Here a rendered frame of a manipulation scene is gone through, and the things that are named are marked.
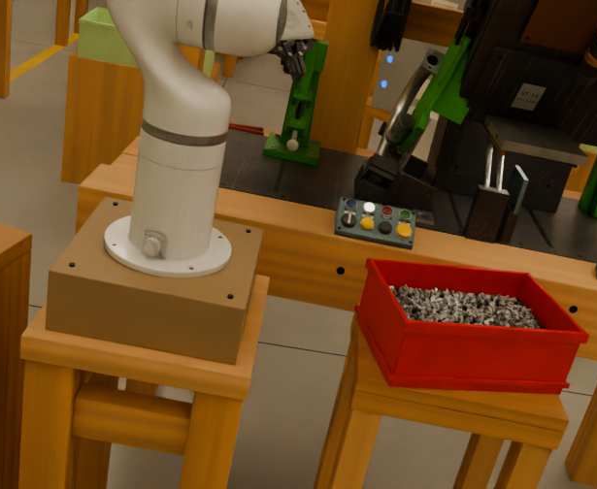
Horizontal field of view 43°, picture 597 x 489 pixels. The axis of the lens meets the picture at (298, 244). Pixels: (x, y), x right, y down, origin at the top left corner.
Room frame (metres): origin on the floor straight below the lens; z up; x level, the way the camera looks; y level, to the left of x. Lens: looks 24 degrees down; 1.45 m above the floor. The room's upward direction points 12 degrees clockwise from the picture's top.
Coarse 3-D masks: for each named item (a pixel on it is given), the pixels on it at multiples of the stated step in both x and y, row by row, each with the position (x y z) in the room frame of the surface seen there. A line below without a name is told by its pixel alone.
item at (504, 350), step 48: (384, 288) 1.11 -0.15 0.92; (432, 288) 1.24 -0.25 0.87; (480, 288) 1.26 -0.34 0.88; (528, 288) 1.26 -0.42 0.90; (384, 336) 1.07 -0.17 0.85; (432, 336) 1.02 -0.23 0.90; (480, 336) 1.04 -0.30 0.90; (528, 336) 1.06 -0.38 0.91; (576, 336) 1.08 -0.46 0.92; (432, 384) 1.03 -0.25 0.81; (480, 384) 1.05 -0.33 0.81; (528, 384) 1.07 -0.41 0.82
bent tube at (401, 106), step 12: (432, 60) 1.66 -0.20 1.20; (420, 72) 1.66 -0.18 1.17; (432, 72) 1.62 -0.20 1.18; (408, 84) 1.70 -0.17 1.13; (420, 84) 1.69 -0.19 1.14; (408, 96) 1.70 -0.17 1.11; (396, 108) 1.69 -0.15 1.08; (408, 108) 1.70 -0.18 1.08; (396, 120) 1.67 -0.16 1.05; (384, 132) 1.65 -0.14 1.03; (384, 144) 1.62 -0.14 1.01; (384, 156) 1.59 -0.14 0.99
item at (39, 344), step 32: (256, 288) 1.15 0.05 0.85; (32, 320) 0.92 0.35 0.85; (256, 320) 1.04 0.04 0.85; (32, 352) 0.87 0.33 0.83; (64, 352) 0.88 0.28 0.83; (96, 352) 0.88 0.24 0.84; (128, 352) 0.88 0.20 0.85; (160, 352) 0.90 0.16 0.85; (160, 384) 0.88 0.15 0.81; (192, 384) 0.88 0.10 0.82; (224, 384) 0.88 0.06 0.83
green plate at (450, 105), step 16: (464, 32) 1.63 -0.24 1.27; (448, 48) 1.66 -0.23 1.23; (464, 48) 1.55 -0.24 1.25; (448, 64) 1.57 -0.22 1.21; (464, 64) 1.56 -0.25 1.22; (432, 80) 1.65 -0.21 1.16; (448, 80) 1.56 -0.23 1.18; (432, 96) 1.56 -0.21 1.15; (448, 96) 1.56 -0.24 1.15; (416, 112) 1.62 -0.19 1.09; (448, 112) 1.56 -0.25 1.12; (464, 112) 1.56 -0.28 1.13
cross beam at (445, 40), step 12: (300, 0) 2.01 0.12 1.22; (312, 0) 2.01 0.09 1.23; (324, 0) 2.01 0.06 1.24; (312, 12) 2.01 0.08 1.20; (324, 12) 2.01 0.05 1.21; (420, 12) 2.01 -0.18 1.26; (432, 12) 2.01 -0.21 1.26; (444, 12) 2.01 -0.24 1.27; (456, 12) 2.02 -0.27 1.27; (408, 24) 2.01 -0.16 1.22; (420, 24) 2.01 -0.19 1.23; (432, 24) 2.01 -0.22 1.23; (444, 24) 2.02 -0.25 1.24; (456, 24) 2.02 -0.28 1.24; (468, 24) 2.02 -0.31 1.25; (408, 36) 2.01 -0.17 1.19; (420, 36) 2.01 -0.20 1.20; (432, 36) 2.01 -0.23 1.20; (444, 36) 2.02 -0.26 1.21
